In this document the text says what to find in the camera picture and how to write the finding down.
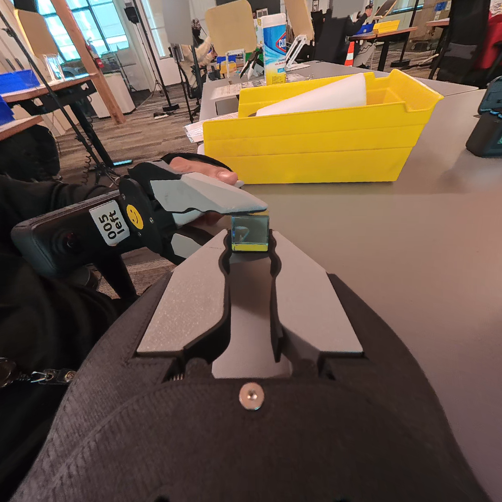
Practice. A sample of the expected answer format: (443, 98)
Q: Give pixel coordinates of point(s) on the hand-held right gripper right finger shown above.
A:
(310, 310)

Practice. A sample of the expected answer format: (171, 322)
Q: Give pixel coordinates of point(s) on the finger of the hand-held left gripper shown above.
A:
(187, 249)
(204, 194)

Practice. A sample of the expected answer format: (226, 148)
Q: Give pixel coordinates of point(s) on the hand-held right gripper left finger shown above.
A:
(188, 310)

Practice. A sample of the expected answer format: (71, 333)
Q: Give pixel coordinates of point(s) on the clear glass cube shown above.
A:
(251, 235)

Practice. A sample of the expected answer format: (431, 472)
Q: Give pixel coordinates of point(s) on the person's left forearm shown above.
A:
(47, 200)

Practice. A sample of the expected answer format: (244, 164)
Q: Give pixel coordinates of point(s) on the black hand tool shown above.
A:
(257, 59)

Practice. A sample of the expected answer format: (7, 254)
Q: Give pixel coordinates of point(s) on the person's left hand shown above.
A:
(208, 168)

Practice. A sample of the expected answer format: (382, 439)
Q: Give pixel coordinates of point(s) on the printed paper sheet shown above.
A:
(227, 91)
(196, 131)
(251, 83)

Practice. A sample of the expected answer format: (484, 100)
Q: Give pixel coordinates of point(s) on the person's black jacket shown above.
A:
(39, 313)

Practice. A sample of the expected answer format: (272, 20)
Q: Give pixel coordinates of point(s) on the white power strip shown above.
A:
(160, 116)

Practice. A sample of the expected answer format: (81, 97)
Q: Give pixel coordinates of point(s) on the grey box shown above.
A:
(226, 106)

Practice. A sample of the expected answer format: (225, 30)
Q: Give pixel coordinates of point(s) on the yellow plastic bin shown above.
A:
(313, 157)

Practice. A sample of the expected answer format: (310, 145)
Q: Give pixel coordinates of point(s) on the black light stand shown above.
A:
(66, 114)

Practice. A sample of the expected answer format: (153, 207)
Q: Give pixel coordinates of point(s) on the white cabinet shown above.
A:
(113, 94)

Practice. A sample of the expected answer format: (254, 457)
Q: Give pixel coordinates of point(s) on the clear acrylic box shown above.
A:
(235, 62)

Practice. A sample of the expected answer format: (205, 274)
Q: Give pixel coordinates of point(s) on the blue plastic bin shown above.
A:
(19, 81)
(6, 109)

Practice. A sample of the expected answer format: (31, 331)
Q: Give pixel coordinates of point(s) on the yellow white wipes canister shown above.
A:
(274, 59)

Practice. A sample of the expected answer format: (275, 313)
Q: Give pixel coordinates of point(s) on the white paper roll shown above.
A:
(325, 94)

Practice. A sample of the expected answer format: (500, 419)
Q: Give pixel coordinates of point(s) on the beige rounded panel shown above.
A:
(37, 33)
(298, 19)
(229, 27)

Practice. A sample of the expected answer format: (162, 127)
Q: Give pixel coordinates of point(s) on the white folding stand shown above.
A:
(297, 49)

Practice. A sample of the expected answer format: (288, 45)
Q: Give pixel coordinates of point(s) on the red fire extinguisher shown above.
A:
(96, 55)

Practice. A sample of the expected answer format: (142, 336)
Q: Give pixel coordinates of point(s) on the grey panel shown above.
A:
(176, 19)

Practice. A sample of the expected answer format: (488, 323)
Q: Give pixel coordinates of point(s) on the clear acrylic stand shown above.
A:
(55, 66)

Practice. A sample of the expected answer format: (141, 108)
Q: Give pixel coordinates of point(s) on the black stand with lamp head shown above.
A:
(132, 15)

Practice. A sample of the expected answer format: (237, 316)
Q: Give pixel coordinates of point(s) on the orange traffic cone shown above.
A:
(349, 55)

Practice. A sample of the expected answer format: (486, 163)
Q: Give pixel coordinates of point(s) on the small yellow bin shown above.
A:
(386, 26)

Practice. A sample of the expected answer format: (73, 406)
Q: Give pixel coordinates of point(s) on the black teal case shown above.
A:
(486, 133)

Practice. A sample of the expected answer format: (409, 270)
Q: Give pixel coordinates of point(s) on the black mesh office chair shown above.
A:
(462, 31)

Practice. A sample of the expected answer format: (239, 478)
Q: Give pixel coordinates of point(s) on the red cloth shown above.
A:
(492, 43)

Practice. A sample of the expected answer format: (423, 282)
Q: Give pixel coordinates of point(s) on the wooden table black frame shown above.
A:
(47, 88)
(19, 127)

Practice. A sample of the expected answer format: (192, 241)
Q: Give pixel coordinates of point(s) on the wooden post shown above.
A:
(84, 51)

